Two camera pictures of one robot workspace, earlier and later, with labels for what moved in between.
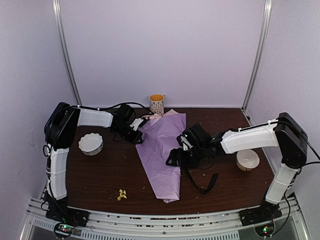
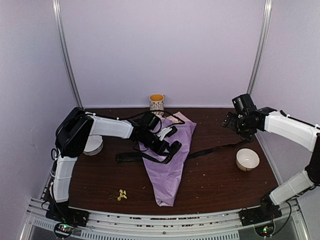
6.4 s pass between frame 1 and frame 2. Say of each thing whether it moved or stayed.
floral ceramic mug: stayed
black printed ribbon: moved
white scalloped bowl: stayed
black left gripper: moved
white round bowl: stayed
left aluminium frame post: stayed
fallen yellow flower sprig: stayed
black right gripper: moved
